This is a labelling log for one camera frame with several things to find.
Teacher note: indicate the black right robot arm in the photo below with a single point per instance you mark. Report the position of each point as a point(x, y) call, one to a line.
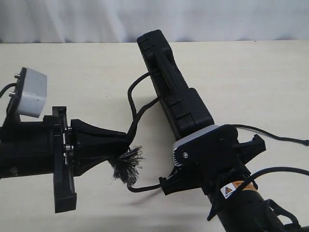
point(240, 208)

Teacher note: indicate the white backdrop curtain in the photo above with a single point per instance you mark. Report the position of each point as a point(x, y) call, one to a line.
point(121, 21)

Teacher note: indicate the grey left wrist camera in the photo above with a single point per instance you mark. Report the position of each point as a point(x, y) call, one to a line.
point(29, 95)

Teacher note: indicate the black plastic carrying case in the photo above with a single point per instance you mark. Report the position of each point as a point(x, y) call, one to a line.
point(185, 110)

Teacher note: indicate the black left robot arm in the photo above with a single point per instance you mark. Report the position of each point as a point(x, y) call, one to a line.
point(66, 149)

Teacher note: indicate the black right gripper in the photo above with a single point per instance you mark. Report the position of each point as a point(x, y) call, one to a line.
point(202, 156)

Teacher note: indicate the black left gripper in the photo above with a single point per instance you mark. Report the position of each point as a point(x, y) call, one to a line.
point(39, 150)

